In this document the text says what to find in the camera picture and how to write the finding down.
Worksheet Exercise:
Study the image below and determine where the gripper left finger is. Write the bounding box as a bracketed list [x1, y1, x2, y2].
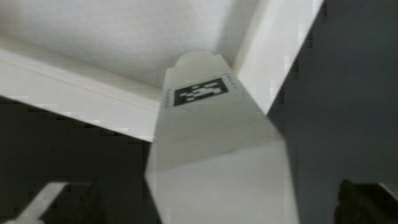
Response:
[8, 182, 102, 224]

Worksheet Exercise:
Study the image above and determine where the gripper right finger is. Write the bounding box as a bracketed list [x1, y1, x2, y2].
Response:
[335, 180, 398, 224]

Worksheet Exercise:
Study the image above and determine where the white desk leg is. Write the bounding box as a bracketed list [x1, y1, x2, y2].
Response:
[147, 50, 301, 224]

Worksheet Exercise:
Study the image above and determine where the white desk top tray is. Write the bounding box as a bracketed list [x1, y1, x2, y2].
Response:
[0, 0, 258, 140]

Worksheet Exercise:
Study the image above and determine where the white right fence bar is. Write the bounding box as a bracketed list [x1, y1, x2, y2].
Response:
[234, 0, 324, 113]

